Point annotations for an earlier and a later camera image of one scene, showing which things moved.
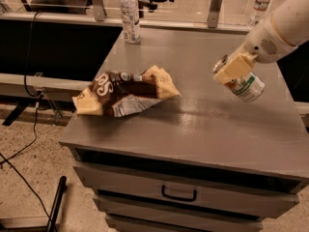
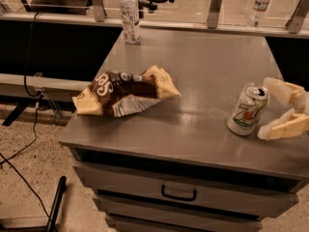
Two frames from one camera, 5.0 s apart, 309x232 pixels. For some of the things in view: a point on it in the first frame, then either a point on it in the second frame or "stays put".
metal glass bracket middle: [215, 6] stays put
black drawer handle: [180, 198] stays put
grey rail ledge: [111, 19] stays put
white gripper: [260, 46] to [306, 103]
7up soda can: [247, 87] to [248, 108]
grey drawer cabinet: [200, 161] stays put
